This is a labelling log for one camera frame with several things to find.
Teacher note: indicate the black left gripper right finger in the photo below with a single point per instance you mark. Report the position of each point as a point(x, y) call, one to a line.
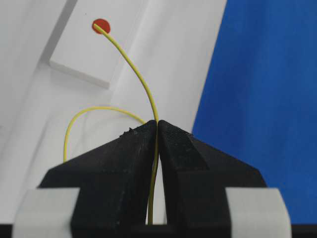
point(195, 176)

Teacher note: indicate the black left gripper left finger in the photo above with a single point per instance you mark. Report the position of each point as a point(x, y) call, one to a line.
point(114, 182)

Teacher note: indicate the blue mesh mat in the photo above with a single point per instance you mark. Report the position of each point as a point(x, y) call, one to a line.
point(259, 102)

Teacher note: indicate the white board with orange dots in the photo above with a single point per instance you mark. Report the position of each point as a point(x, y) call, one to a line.
point(172, 50)

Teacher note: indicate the small white block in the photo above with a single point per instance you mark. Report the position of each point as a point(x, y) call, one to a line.
point(88, 55)

